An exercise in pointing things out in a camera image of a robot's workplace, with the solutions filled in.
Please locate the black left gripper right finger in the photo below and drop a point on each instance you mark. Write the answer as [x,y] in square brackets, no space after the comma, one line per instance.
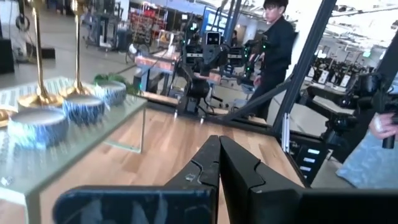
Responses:
[248,193]

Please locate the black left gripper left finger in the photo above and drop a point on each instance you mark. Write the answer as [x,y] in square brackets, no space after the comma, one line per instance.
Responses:
[186,202]

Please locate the blue white patterned candle tin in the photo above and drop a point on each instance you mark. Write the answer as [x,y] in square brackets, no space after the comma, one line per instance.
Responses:
[113,93]
[37,130]
[84,110]

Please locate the brass candlestick holder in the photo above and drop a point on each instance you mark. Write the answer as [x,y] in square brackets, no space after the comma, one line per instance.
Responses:
[77,90]
[40,100]

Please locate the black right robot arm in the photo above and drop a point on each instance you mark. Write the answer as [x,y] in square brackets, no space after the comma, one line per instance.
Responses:
[197,90]

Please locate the blue display screen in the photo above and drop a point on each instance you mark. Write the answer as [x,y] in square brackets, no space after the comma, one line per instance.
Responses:
[224,21]

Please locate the person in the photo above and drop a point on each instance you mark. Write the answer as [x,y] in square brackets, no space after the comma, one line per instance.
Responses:
[276,46]
[367,165]

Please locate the black vented box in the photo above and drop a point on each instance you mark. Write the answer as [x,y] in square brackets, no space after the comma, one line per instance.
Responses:
[311,168]

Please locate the green leafy plant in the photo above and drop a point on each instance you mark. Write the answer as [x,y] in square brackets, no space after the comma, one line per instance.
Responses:
[107,77]

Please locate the green perforated metal riser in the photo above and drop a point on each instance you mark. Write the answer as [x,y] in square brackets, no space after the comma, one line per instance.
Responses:
[77,146]

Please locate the person's hand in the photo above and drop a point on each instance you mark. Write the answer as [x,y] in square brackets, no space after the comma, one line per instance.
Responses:
[381,126]

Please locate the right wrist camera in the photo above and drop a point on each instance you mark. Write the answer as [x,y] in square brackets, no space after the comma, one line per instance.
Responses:
[213,38]

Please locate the white bracket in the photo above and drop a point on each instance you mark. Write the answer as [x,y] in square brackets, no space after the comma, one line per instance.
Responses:
[285,132]

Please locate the black aluminium rig frame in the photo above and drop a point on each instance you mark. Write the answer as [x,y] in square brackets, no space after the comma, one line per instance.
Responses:
[308,56]

